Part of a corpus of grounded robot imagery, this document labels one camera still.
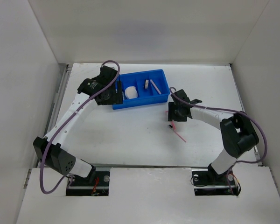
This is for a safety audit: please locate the round beige powder puff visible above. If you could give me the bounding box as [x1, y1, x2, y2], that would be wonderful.
[125, 86, 138, 99]

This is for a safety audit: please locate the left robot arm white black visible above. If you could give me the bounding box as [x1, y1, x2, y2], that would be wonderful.
[33, 63, 123, 185]

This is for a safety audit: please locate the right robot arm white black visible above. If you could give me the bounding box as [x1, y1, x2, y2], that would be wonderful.
[168, 87, 259, 186]

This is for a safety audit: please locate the blue plastic divided tray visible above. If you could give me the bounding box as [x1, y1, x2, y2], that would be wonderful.
[112, 69, 169, 110]

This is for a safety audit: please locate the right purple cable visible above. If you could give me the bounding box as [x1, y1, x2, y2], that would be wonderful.
[169, 86, 268, 196]

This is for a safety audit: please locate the aluminium rail left side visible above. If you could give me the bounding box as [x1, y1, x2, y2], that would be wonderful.
[36, 63, 72, 168]

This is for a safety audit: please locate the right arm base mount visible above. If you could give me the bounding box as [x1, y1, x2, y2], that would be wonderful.
[190, 169, 242, 196]

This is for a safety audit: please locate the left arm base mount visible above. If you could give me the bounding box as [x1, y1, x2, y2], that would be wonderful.
[66, 167, 111, 196]

